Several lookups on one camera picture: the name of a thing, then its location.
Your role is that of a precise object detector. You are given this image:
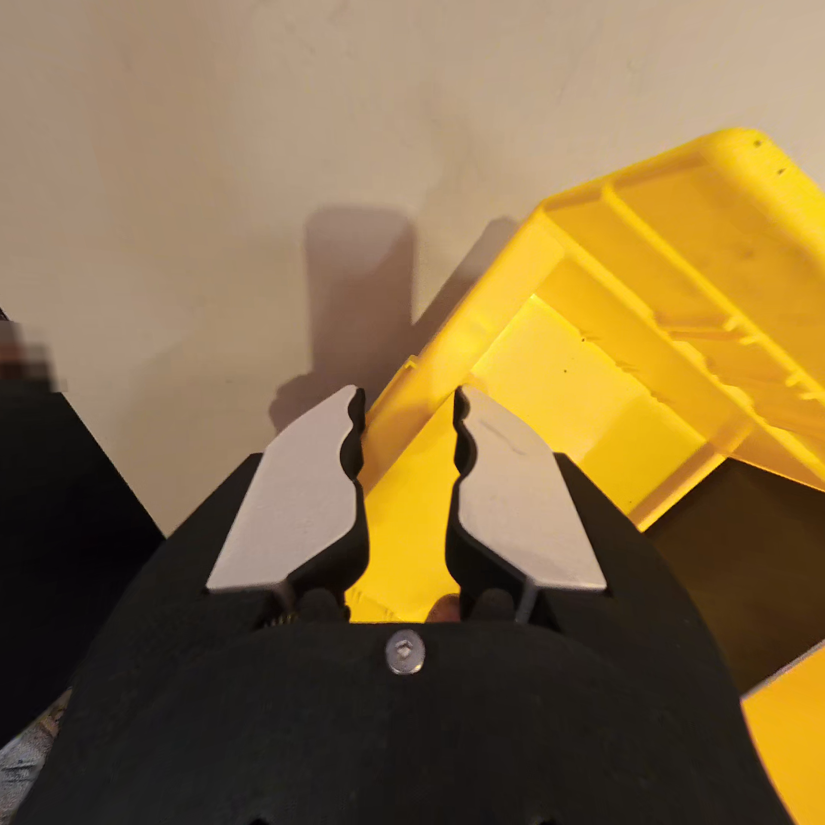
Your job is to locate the yellow plastic bin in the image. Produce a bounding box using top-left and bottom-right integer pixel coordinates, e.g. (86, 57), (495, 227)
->
(348, 128), (825, 825)

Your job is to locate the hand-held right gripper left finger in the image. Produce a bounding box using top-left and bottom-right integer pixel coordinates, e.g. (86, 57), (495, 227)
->
(205, 385), (370, 602)

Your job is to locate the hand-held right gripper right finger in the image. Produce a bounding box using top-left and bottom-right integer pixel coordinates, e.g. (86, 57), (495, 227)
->
(445, 385), (608, 621)

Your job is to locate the dark cloth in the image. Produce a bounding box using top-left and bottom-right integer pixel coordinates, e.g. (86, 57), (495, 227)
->
(0, 380), (167, 749)

